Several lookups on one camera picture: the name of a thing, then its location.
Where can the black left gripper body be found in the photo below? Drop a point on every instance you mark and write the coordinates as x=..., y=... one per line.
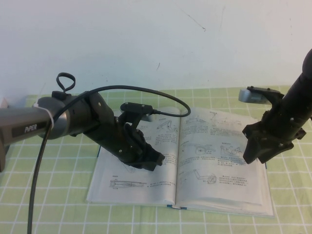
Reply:
x=126, y=143

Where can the white zip tie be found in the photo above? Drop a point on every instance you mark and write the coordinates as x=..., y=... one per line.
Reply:
x=50, y=119

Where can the green white checked tablecloth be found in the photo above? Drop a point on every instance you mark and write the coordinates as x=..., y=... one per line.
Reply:
x=61, y=195

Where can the black left camera bracket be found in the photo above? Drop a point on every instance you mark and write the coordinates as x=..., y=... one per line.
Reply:
x=132, y=119

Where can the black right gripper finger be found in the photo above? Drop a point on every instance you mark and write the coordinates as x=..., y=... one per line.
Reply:
x=269, y=153
x=251, y=150

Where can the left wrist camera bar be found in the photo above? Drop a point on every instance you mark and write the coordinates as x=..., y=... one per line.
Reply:
x=136, y=107

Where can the black right camera bracket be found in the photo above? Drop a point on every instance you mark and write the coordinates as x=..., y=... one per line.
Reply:
x=274, y=97

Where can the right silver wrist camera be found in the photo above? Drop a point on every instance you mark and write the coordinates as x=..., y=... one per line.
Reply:
x=248, y=97

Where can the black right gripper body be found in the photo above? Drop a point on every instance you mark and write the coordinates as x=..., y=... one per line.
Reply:
x=275, y=129

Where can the black camera bracket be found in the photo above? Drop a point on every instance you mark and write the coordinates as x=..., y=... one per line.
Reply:
x=274, y=97
x=132, y=119

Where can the book with diagrams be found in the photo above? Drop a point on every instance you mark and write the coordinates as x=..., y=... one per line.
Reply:
x=156, y=185

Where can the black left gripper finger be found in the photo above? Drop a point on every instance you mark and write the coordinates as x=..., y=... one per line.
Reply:
x=154, y=154
x=146, y=163

